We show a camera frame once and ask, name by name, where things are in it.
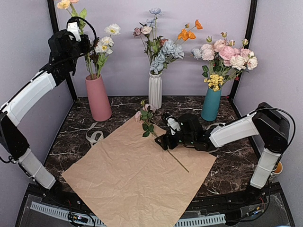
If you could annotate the white ribbed vase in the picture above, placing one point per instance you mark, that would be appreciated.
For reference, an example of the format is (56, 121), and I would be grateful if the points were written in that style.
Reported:
(155, 90)

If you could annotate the pink rose flower stem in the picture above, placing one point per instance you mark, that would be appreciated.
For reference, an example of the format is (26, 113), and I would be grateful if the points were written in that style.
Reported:
(145, 116)

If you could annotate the black front table rail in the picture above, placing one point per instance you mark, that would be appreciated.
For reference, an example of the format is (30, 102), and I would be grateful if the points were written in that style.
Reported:
(224, 202)

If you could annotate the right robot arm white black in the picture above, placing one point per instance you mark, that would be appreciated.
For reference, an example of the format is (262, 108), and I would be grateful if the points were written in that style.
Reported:
(271, 131)

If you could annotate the teal vase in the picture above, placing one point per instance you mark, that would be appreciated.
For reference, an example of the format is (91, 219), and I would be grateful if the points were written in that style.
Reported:
(211, 105)

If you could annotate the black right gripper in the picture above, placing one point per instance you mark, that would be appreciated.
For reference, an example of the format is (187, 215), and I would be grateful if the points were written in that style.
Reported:
(164, 138)

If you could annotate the white mug yellow inside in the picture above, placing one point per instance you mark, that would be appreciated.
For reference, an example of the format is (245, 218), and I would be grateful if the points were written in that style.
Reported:
(278, 169)

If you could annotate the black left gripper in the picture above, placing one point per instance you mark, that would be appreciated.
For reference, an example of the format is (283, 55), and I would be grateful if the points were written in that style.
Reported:
(86, 47)

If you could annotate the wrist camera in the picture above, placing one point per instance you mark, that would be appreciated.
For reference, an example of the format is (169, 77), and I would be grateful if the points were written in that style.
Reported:
(173, 124)
(72, 26)

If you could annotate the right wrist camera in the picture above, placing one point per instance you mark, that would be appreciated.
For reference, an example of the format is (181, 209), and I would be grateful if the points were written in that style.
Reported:
(173, 124)

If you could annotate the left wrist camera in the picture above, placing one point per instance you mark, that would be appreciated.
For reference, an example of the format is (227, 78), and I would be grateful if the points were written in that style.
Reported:
(72, 26)

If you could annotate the pink peony flower arrangement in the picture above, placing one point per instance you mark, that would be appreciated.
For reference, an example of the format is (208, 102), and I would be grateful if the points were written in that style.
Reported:
(226, 62)

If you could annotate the pink ceramic vase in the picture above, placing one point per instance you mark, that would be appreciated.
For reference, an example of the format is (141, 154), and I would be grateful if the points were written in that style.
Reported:
(98, 99)

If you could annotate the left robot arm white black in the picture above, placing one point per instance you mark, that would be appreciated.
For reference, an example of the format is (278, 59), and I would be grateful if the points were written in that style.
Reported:
(13, 112)

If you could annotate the white poppy flower stem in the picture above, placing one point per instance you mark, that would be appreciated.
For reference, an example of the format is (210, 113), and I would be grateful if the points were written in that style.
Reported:
(104, 46)

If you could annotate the blue and orange flower arrangement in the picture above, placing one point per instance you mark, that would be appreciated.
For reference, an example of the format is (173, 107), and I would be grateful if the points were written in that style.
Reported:
(162, 51)

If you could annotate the beige kraft wrapping paper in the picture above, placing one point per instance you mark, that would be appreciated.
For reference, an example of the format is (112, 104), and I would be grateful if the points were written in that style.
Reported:
(130, 181)

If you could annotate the beige ribbon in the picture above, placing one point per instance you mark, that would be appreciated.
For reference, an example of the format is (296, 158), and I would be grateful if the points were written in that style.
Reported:
(95, 137)

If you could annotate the white slotted cable duct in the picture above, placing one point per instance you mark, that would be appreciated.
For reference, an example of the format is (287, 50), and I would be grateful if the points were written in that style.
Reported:
(94, 221)

